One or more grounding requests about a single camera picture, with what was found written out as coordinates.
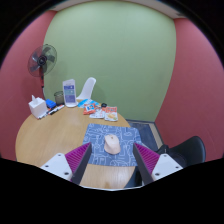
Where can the white plastic chair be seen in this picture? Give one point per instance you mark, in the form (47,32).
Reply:
(88,87)

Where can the black standing fan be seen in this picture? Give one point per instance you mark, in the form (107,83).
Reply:
(42,60)

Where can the dark blue floor mat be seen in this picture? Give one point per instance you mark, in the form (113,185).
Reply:
(146,133)

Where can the orange and white snack packet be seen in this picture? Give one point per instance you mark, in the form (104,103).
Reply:
(111,114)

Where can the blue patterned mouse pad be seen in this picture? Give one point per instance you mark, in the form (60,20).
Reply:
(100,136)

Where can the black mesh pen cup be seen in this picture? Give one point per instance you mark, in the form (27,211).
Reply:
(59,98)

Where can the pale pink computer mouse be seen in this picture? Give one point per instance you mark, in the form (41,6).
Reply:
(112,145)

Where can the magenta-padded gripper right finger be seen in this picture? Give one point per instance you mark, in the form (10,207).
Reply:
(163,165)

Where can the light blue packet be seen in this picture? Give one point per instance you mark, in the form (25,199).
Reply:
(85,102)

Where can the white tissue box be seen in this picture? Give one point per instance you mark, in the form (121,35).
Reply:
(37,108)

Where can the red-capped whiteboard marker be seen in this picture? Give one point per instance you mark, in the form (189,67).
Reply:
(43,115)

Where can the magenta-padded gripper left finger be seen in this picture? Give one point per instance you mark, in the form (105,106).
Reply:
(60,165)

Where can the black chair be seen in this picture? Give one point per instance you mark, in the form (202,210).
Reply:
(188,150)

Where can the black whiteboard marker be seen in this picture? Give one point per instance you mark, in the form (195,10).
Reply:
(56,109)

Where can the blue whiteboard eraser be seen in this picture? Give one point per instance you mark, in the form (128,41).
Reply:
(50,103)

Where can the small black object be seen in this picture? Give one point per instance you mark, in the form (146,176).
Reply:
(103,104)

